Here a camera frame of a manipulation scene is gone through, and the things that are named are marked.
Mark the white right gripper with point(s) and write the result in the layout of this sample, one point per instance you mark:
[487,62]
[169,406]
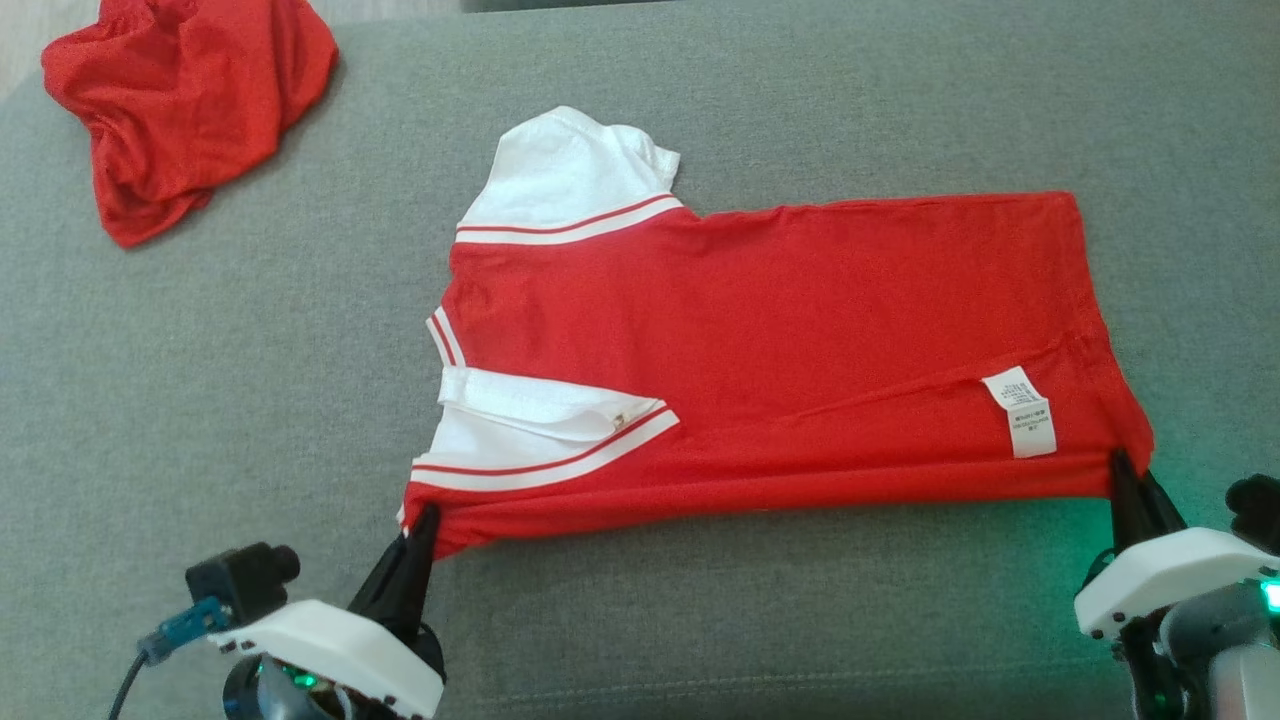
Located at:
[1160,575]

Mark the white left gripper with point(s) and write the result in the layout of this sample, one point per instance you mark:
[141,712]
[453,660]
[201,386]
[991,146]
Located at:
[340,645]

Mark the red white jersey shirt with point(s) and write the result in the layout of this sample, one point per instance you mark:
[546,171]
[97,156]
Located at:
[760,350]

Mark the red shorts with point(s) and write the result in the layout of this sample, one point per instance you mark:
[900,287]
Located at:
[190,110]

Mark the grey sofa seat cushion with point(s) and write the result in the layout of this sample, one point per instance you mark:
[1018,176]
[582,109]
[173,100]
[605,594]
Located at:
[250,400]

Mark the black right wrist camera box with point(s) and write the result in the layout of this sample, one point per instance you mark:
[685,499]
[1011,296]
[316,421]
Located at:
[1258,510]

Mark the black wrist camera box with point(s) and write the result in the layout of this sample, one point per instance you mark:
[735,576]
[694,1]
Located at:
[1258,510]
[245,580]

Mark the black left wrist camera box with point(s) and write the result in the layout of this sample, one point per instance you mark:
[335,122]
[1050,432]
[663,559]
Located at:
[245,580]

